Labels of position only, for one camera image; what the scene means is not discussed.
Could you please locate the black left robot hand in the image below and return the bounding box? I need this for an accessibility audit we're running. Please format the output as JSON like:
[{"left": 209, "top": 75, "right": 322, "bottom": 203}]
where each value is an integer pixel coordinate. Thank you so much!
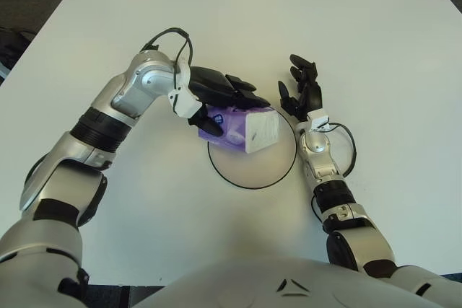
[{"left": 187, "top": 66, "right": 271, "bottom": 138}]

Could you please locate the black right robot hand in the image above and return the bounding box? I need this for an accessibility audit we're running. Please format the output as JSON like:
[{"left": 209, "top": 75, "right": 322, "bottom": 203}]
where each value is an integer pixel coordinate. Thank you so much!
[{"left": 276, "top": 53, "right": 323, "bottom": 121}]

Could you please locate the purple tissue paper pack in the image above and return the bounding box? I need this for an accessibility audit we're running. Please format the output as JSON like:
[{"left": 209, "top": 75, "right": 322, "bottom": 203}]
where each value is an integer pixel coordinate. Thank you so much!
[{"left": 197, "top": 105, "right": 281, "bottom": 154}]

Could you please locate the white plate with black rim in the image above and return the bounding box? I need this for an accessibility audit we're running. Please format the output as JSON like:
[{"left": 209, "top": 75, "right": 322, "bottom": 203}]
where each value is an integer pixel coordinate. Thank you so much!
[{"left": 206, "top": 109, "right": 298, "bottom": 190}]

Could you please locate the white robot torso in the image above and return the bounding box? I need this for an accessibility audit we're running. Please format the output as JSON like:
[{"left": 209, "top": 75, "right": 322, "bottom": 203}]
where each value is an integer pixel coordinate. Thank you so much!
[{"left": 0, "top": 219, "right": 462, "bottom": 308}]

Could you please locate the black bag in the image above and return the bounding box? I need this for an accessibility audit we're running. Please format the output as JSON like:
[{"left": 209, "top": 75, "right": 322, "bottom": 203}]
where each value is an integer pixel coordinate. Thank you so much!
[{"left": 0, "top": 26, "right": 37, "bottom": 78}]

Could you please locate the black table leg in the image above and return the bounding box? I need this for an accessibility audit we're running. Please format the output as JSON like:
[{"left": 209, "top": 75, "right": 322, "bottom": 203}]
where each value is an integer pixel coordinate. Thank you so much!
[{"left": 118, "top": 285, "right": 165, "bottom": 308}]

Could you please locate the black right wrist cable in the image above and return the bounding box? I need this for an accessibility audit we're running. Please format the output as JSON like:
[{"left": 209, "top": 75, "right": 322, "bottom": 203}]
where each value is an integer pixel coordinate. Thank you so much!
[{"left": 326, "top": 122, "right": 358, "bottom": 179}]

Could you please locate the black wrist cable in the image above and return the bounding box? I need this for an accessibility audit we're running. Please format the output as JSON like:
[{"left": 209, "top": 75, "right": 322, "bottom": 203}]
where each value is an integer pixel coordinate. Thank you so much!
[
  {"left": 326, "top": 122, "right": 358, "bottom": 179},
  {"left": 140, "top": 27, "right": 193, "bottom": 89}
]

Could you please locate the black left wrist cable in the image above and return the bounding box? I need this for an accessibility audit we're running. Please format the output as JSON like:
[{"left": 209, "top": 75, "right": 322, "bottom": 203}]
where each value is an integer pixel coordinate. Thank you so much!
[{"left": 140, "top": 27, "right": 193, "bottom": 89}]

